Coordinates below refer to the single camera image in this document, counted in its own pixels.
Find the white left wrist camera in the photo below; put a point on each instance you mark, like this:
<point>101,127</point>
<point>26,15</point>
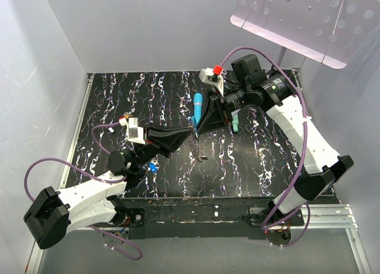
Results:
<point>135,134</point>

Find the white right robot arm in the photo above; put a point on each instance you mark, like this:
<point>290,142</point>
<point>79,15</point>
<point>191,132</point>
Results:
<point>275,94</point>

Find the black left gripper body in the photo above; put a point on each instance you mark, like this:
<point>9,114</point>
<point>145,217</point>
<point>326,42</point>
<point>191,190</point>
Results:
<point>143,153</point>

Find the lilac music stand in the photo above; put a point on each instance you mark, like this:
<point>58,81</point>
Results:
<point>327,31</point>

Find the blue toy microphone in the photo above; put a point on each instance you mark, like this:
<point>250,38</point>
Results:
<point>197,103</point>

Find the key with blue tag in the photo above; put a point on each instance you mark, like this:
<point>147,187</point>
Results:
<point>152,167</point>

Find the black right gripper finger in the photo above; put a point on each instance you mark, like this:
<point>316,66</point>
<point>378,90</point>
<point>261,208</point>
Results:
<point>211,105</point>
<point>210,122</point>

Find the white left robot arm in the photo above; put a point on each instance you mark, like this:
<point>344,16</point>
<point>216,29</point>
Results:
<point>55,213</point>

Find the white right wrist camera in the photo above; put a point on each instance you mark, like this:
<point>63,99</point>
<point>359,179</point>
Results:
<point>213,76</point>

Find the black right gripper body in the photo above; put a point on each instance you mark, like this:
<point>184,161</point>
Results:
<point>232,100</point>

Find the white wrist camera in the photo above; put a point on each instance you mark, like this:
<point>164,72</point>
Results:
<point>213,76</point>
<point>135,134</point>

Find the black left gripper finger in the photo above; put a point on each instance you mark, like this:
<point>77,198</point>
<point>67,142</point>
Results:
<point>168,141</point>
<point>155,131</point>

